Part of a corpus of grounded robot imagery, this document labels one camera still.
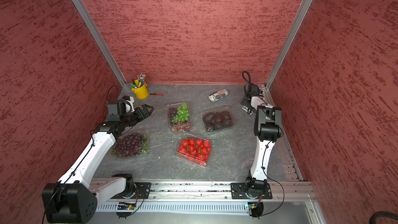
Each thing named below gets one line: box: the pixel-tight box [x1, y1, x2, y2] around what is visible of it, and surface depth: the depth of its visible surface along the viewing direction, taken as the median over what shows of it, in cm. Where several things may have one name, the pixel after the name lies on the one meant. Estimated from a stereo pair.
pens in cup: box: [130, 73, 148, 89], surface depth 108 cm
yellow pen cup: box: [130, 79, 149, 100], surface depth 109 cm
